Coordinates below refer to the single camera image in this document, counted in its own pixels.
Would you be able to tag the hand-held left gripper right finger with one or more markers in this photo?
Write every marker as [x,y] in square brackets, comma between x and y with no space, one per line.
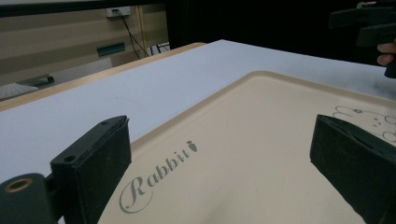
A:
[355,161]

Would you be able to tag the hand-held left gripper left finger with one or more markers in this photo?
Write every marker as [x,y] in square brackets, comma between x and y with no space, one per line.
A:
[93,161]

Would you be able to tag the black curtain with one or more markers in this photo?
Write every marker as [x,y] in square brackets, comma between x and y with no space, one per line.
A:
[264,21]

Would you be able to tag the beige printed plastic tray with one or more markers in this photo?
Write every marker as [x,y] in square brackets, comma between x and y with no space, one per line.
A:
[255,149]

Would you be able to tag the white keyboard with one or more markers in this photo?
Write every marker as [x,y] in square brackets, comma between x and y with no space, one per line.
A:
[14,90]

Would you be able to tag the beige wooden cabinet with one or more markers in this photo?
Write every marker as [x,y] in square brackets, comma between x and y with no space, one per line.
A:
[62,37]

